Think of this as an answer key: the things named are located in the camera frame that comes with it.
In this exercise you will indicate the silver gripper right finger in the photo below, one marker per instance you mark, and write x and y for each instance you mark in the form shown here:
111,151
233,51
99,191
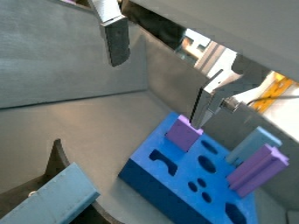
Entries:
248,74

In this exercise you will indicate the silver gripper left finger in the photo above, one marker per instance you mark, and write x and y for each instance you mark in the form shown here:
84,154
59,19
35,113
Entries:
113,29

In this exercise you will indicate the grey-blue rectangular block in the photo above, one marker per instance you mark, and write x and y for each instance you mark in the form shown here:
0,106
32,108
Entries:
59,201

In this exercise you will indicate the blue shape-sorting board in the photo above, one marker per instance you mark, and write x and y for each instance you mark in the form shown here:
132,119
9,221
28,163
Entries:
184,182

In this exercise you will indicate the black curved fixture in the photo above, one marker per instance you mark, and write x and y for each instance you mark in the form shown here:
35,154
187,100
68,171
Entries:
92,215

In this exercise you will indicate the light blue rounded block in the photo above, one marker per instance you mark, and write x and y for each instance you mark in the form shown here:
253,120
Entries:
255,140

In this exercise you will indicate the purple rectangular block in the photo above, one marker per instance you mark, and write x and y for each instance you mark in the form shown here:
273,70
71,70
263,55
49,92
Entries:
181,134

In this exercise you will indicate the purple star-shaped block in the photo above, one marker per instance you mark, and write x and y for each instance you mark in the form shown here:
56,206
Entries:
256,170

